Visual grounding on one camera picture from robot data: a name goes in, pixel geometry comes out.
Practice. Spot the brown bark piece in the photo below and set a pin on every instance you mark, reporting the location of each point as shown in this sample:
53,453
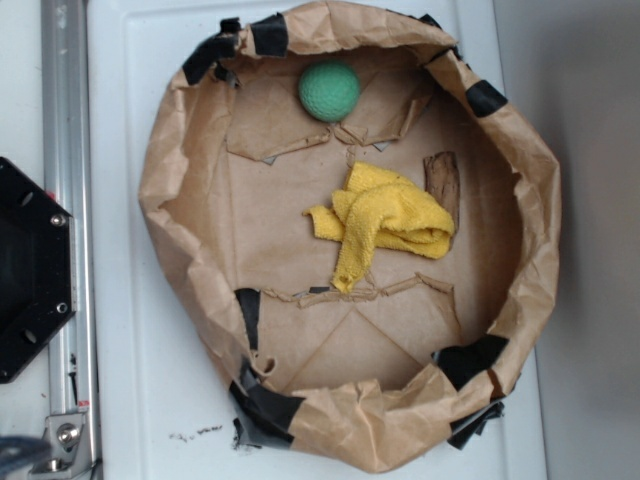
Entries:
443,182

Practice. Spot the black hexagonal base plate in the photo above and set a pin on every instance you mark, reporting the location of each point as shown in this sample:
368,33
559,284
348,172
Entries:
36,270

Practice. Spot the yellow microfiber cloth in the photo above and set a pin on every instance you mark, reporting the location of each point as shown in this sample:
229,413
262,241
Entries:
380,208

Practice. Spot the brown paper bag tray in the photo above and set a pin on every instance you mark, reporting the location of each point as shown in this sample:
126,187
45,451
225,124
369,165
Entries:
421,351

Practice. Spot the green foam ball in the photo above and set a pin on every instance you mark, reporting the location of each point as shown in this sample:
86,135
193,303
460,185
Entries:
329,90

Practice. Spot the metal corner bracket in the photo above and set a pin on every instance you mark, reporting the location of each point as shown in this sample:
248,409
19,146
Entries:
70,455

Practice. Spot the aluminium extrusion rail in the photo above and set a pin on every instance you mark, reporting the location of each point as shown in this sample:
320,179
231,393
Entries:
73,369

